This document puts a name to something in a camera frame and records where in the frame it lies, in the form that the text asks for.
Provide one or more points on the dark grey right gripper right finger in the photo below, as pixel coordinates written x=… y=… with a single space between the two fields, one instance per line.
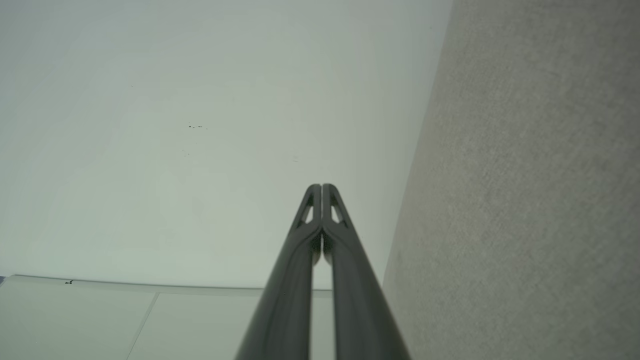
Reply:
x=360 y=300

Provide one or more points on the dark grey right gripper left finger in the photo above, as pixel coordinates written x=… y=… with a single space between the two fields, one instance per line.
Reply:
x=285 y=300

